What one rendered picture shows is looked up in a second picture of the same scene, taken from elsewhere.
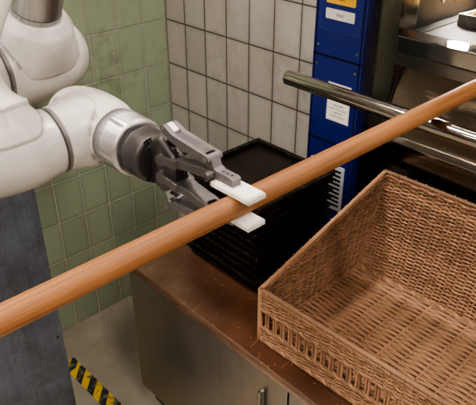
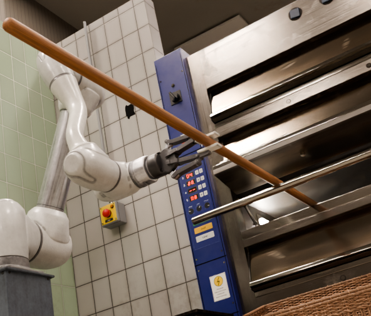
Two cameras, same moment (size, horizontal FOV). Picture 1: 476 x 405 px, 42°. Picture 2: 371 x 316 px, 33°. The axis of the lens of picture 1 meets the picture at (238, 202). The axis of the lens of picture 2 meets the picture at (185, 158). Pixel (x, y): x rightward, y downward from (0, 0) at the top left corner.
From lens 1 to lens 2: 1.62 m
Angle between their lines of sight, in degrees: 59
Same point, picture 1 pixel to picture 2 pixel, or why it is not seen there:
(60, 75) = (62, 243)
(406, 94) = (257, 261)
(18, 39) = (45, 214)
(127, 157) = (150, 160)
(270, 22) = (161, 271)
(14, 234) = not seen: outside the picture
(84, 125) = (123, 163)
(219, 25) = (123, 296)
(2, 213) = (36, 305)
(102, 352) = not seen: outside the picture
